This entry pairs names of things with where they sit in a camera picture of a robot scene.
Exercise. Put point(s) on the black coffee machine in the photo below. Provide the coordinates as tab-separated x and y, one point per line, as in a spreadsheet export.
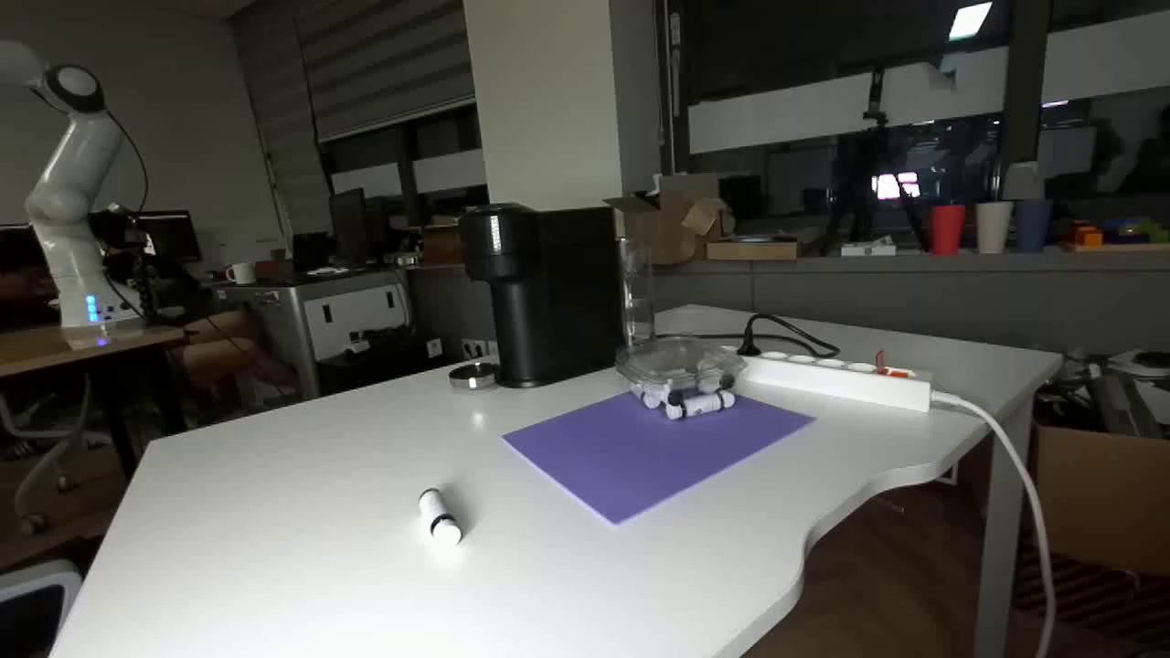
553	289

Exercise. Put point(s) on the white marker on table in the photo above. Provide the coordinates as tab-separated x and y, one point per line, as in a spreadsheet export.
441	518

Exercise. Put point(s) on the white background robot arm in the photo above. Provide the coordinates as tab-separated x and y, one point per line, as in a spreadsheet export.
66	187

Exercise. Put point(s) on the cardboard box on floor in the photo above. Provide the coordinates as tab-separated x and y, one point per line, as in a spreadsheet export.
1104	498

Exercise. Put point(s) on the purple paper mat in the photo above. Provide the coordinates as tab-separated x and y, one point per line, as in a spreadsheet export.
619	458

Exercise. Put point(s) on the round metal drip tray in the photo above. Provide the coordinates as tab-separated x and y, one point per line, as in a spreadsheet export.
472	373

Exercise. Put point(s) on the grey cabinet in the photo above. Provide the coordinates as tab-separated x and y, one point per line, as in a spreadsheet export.
319	319

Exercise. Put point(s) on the white power strip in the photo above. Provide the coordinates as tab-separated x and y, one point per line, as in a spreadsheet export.
858	380

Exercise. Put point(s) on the white cup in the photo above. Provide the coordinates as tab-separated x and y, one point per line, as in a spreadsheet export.
993	229

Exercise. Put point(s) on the red cup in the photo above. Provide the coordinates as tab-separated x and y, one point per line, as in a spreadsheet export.
943	229

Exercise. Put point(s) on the camera tripod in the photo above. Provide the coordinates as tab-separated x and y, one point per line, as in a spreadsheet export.
858	163

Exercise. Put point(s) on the cardboard box on sill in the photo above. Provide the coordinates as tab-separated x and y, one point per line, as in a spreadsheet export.
679	219

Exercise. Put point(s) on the wooden side desk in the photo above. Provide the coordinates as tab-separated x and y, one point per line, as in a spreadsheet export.
106	360

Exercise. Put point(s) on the clear plastic container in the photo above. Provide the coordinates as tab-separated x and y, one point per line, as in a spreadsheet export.
652	360

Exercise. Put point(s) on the blue cup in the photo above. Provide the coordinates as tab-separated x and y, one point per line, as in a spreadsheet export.
1033	223

